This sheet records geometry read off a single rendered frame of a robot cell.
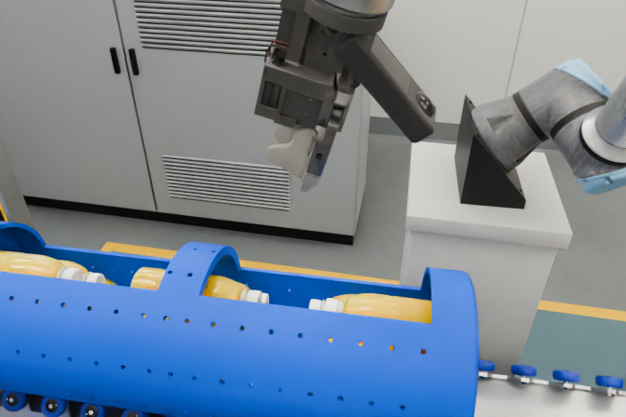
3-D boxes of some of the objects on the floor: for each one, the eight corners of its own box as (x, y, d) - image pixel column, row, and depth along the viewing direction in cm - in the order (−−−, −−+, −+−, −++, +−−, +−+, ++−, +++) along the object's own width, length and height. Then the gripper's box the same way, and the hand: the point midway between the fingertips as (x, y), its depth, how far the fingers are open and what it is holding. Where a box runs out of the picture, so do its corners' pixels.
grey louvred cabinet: (42, 159, 347) (-39, -84, 267) (364, 194, 313) (382, -72, 233) (-15, 206, 303) (-133, -67, 222) (353, 253, 269) (370, -49, 188)
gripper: (299, -36, 46) (258, 147, 60) (275, -1, 39) (235, 197, 53) (391, -7, 46) (329, 169, 60) (383, 34, 40) (315, 222, 53)
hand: (313, 182), depth 56 cm, fingers closed
